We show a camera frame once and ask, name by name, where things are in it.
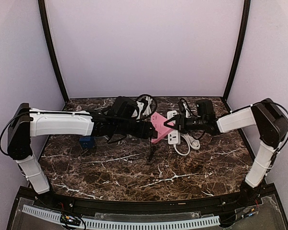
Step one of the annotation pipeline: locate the pink triangular power strip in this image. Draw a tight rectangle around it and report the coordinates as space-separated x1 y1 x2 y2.
150 112 173 144

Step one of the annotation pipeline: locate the blue cube socket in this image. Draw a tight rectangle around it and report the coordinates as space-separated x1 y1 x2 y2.
79 136 95 150

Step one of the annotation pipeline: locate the black adapter thin cable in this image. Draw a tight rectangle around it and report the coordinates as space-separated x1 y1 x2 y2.
146 138 158 165

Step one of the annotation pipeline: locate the white power strip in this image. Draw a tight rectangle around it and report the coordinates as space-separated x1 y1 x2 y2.
167 110 180 145

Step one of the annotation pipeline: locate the black TP-Link adapter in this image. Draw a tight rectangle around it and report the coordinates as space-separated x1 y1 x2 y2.
149 127 158 139

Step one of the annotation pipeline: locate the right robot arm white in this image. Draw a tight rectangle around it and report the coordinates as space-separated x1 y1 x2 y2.
164 98 288 188

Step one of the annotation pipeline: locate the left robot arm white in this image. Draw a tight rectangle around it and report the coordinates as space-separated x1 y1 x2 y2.
6 103 158 195

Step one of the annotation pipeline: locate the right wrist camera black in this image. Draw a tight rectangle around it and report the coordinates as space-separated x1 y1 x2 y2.
196 99 216 120

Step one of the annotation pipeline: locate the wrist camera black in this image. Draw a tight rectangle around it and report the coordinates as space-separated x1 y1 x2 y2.
112 96 139 118
196 99 216 120

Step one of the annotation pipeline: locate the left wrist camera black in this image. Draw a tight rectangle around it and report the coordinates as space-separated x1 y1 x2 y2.
112 96 139 118

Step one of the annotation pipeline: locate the white strip power cord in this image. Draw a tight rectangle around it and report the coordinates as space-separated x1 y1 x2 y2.
174 134 201 156

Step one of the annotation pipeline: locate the black frame right post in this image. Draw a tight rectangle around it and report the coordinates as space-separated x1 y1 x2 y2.
222 0 251 102

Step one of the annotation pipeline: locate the black frame post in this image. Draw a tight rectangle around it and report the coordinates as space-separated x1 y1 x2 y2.
37 0 69 104
222 0 251 102

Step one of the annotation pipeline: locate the white slotted cable duct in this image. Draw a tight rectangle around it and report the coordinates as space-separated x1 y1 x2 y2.
22 205 220 230

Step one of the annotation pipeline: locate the black frame left post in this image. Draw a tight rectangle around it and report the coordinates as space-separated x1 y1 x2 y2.
37 0 69 104

